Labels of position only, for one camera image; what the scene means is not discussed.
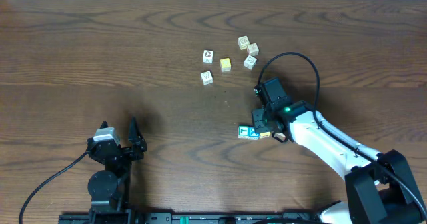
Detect red block letter M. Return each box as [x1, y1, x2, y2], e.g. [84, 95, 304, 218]
[274, 133, 287, 141]

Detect green block letter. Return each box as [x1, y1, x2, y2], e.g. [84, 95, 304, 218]
[238, 125, 249, 139]

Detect white block red circle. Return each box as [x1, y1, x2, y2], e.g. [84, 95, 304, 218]
[203, 50, 214, 64]

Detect white block letter W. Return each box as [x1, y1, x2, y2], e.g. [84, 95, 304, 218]
[200, 71, 214, 85]

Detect plain yellow wooden block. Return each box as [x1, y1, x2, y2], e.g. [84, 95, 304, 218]
[260, 132, 271, 139]

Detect yellow top wooden block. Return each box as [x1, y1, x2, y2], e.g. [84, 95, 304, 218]
[220, 58, 232, 72]

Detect white block bird drawing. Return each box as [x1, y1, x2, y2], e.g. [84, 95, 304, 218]
[244, 55, 257, 70]

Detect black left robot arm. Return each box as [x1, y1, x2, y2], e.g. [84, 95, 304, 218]
[87, 118, 147, 213]

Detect tan block top back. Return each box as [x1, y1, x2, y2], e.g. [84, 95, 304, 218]
[238, 35, 250, 50]

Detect blue block letter X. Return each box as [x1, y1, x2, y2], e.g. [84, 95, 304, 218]
[248, 127, 260, 140]

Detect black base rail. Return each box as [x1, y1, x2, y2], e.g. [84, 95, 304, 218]
[58, 212, 325, 224]

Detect tan block letter K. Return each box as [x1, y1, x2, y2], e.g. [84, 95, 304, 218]
[247, 43, 260, 57]

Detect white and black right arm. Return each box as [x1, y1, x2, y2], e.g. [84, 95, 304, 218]
[252, 101, 426, 223]

